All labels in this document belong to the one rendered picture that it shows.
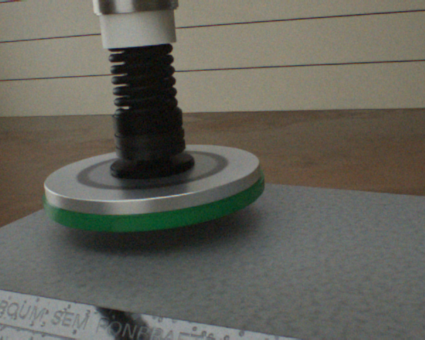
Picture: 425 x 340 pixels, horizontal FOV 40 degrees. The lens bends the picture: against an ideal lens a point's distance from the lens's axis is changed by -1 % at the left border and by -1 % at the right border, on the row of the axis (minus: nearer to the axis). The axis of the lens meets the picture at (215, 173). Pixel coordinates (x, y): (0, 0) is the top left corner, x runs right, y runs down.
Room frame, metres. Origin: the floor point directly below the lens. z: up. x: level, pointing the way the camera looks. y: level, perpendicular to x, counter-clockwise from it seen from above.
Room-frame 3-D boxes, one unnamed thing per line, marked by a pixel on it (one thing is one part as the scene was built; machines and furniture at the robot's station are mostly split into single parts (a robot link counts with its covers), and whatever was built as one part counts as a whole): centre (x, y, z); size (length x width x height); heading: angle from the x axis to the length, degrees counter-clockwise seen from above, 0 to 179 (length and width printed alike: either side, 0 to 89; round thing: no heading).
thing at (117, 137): (0.57, 0.06, 0.95); 0.07 x 0.07 x 0.01
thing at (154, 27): (0.57, 0.06, 1.05); 0.07 x 0.07 x 0.04
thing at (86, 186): (0.57, 0.06, 0.91); 0.21 x 0.21 x 0.01
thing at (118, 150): (0.57, 0.06, 0.94); 0.07 x 0.07 x 0.01
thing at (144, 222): (0.57, 0.06, 0.91); 0.22 x 0.22 x 0.04
